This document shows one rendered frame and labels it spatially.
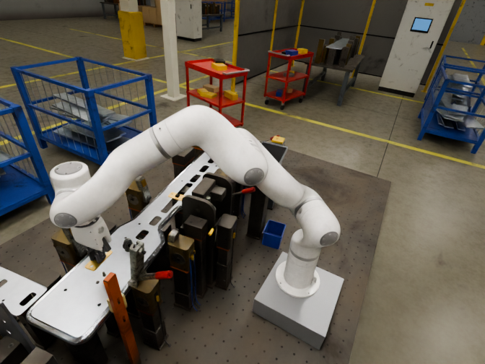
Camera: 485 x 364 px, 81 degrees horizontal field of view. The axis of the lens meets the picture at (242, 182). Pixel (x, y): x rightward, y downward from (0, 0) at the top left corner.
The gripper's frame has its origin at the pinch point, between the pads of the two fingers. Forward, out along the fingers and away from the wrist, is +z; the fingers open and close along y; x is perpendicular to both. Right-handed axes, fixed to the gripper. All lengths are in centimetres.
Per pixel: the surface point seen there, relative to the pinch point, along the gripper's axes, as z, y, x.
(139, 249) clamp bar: -10.3, -17.4, 0.2
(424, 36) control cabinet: -10, -193, -702
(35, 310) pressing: 10.3, 9.3, 17.1
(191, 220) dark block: -1.5, -20.0, -24.0
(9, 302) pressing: 10.3, 18.2, 18.3
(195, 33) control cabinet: 86, 489, -986
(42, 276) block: 12.3, 19.0, 7.2
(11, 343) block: 2.3, 0.5, 27.7
